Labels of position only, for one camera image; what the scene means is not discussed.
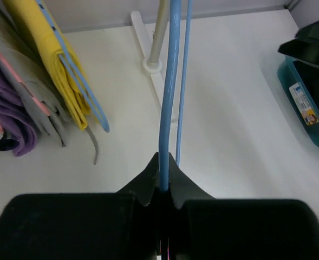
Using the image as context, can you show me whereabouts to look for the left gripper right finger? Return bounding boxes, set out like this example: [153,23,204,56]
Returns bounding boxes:
[168,158,319,259]

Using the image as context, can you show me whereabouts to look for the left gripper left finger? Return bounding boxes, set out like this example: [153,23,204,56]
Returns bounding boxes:
[0,155,159,259]

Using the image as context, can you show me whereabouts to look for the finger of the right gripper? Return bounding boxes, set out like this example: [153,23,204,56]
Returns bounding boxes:
[278,21,319,69]

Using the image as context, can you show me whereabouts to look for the light blue wire hanger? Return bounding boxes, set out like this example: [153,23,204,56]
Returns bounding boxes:
[159,0,192,193]

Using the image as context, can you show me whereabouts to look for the yellow trousers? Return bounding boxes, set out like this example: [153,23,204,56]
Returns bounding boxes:
[3,1,93,130]

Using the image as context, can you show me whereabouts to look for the grey trousers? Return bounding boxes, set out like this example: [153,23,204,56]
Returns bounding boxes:
[0,0,99,165]

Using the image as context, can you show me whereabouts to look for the purple trousers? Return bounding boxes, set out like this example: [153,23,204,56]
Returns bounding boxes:
[0,70,37,157]

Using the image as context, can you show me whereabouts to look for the teal plastic basin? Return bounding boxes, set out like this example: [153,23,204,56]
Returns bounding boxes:
[277,56,319,147]

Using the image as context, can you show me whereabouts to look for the white metal clothes rack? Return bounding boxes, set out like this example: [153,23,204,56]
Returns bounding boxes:
[131,0,170,109]

